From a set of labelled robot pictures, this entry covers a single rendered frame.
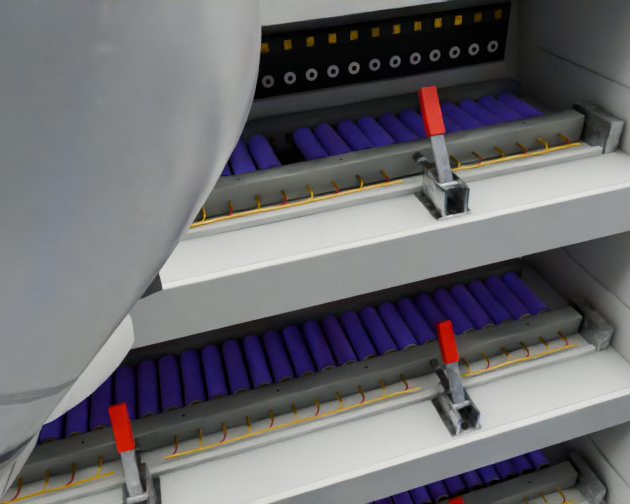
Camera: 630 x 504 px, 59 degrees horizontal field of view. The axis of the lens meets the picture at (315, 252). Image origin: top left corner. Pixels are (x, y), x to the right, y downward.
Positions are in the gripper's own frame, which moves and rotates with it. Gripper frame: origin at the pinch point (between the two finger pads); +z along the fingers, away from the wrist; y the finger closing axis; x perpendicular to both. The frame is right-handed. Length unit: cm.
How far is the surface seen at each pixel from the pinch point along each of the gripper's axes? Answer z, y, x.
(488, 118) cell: 14.5, 35.4, 5.7
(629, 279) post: 11.1, 44.7, -10.7
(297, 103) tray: 20.3, 19.8, 10.5
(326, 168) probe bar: 10.6, 19.0, 3.9
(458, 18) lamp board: 17.8, 35.8, 15.4
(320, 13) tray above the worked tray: 3.1, 18.6, 13.1
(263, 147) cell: 16.2, 15.3, 6.7
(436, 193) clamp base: 6.2, 25.6, 0.6
